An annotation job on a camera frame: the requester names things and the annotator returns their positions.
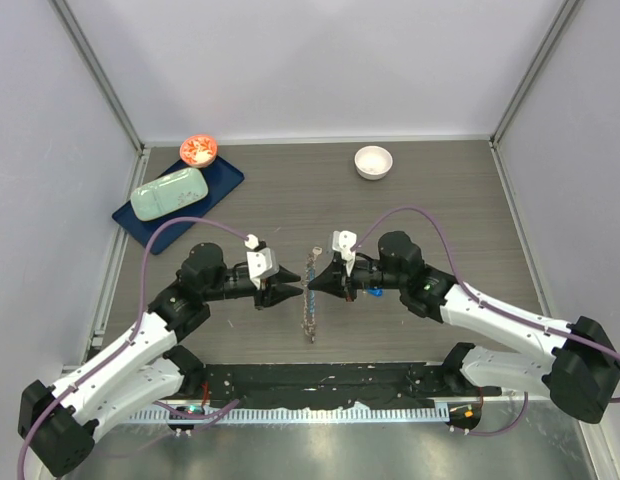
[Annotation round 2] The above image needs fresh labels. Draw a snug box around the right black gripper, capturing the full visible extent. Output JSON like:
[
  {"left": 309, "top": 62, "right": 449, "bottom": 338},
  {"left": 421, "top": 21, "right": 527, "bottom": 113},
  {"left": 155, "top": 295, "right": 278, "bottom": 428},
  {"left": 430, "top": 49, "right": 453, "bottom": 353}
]
[{"left": 309, "top": 256, "right": 406, "bottom": 302}]

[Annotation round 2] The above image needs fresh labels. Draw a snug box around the large keyring with blue handle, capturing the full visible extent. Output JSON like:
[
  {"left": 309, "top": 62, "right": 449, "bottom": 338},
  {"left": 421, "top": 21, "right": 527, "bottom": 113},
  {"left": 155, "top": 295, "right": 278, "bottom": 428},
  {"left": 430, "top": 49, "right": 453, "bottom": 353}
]
[{"left": 301, "top": 250, "right": 320, "bottom": 344}]

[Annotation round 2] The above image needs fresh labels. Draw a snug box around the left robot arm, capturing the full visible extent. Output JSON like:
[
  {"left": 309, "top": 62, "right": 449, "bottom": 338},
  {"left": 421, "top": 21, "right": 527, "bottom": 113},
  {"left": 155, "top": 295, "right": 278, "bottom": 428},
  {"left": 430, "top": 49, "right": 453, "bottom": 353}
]
[{"left": 17, "top": 241, "right": 303, "bottom": 477}]

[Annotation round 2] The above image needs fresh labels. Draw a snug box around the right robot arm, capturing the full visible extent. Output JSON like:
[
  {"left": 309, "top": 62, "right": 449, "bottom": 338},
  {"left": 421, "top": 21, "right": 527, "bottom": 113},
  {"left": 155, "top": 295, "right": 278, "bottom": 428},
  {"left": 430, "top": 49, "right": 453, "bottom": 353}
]
[{"left": 308, "top": 231, "right": 620, "bottom": 424}]

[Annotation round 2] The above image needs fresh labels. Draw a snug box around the dark blue tray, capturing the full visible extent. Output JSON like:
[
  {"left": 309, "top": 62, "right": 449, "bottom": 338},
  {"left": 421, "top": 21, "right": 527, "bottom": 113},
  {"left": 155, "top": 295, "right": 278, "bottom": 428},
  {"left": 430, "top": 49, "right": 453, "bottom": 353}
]
[{"left": 111, "top": 156, "right": 245, "bottom": 255}]

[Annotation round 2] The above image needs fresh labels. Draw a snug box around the white ceramic bowl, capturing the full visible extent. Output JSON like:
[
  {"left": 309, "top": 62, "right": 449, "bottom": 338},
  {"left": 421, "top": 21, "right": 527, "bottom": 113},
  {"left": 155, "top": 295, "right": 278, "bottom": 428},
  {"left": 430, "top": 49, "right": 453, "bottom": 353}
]
[{"left": 354, "top": 145, "right": 394, "bottom": 181}]

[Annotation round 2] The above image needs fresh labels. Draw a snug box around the pale green oblong dish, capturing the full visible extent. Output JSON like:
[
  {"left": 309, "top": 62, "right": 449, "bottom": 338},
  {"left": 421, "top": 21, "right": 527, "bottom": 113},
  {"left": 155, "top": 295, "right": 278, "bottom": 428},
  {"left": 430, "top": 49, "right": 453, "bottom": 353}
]
[{"left": 130, "top": 167, "right": 209, "bottom": 221}]

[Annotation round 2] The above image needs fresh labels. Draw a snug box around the red patterned bowl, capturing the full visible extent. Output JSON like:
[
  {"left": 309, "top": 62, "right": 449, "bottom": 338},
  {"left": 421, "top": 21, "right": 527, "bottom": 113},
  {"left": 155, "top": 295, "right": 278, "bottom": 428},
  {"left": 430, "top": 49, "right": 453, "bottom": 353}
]
[{"left": 179, "top": 134, "right": 218, "bottom": 168}]

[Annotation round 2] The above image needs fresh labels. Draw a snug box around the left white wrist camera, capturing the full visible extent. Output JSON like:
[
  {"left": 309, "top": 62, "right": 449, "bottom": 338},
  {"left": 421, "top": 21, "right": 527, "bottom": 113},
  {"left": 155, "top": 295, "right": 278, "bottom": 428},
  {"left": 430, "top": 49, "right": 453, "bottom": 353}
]
[{"left": 244, "top": 234, "right": 279, "bottom": 290}]

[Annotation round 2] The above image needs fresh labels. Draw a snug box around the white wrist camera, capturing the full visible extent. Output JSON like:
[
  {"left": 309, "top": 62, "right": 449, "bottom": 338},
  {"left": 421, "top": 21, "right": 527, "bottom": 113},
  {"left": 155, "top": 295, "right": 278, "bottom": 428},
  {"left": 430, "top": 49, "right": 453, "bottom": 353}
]
[
  {"left": 244, "top": 234, "right": 279, "bottom": 290},
  {"left": 329, "top": 230, "right": 357, "bottom": 262}
]

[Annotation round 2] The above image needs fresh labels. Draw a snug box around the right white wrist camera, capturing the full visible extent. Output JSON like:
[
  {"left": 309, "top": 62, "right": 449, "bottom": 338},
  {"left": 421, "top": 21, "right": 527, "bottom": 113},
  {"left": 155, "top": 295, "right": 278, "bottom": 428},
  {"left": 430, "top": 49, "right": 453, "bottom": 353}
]
[{"left": 329, "top": 230, "right": 357, "bottom": 262}]

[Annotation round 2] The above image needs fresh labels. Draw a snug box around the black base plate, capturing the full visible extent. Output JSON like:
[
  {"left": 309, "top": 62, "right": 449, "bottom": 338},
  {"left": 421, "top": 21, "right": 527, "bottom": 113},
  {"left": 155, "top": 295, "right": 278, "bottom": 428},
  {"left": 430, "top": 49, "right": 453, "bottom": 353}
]
[{"left": 195, "top": 362, "right": 502, "bottom": 410}]

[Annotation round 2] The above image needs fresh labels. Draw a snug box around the white slotted cable duct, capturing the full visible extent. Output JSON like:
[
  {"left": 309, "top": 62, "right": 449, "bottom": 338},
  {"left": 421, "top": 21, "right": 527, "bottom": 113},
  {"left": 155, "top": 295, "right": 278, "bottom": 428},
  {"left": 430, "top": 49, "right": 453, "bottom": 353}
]
[{"left": 125, "top": 403, "right": 449, "bottom": 426}]

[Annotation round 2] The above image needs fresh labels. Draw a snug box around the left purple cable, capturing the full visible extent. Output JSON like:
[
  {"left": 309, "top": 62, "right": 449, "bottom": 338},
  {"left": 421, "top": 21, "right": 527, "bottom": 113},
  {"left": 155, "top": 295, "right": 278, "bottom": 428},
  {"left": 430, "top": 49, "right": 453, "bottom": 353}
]
[{"left": 14, "top": 216, "right": 256, "bottom": 477}]

